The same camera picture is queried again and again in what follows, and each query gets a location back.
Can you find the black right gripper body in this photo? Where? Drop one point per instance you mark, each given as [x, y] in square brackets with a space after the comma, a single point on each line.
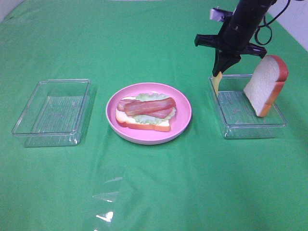
[238, 28]

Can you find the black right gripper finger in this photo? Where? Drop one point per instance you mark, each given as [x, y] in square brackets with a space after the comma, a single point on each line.
[227, 62]
[218, 63]

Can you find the yellow cheese slice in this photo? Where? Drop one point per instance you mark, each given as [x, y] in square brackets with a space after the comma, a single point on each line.
[215, 82]

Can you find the green lettuce leaf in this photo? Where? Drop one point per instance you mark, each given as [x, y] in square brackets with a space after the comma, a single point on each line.
[156, 117]

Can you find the long bacon strip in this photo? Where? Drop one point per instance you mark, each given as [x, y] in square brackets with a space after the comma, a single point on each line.
[144, 107]

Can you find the short bacon strip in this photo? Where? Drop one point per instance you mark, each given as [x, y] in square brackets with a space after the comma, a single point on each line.
[122, 102]

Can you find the bread slice from container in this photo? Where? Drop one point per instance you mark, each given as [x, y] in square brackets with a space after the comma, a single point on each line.
[126, 121]

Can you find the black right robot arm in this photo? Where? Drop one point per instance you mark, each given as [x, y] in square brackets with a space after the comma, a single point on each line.
[251, 3]

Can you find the bread slice in right container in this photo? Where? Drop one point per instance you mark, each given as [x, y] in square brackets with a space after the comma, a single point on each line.
[266, 84]

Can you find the clear right plastic container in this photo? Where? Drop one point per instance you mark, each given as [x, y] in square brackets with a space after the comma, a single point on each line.
[235, 114]

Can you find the clear plastic container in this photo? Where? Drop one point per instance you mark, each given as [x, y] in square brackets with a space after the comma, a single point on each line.
[235, 114]
[56, 114]

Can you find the pink plate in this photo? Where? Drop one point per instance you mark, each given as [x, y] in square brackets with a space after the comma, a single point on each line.
[178, 122]

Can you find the green tablecloth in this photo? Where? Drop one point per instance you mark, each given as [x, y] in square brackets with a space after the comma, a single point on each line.
[199, 181]

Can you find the clear left plastic container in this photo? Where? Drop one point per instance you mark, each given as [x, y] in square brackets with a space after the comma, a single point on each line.
[56, 114]

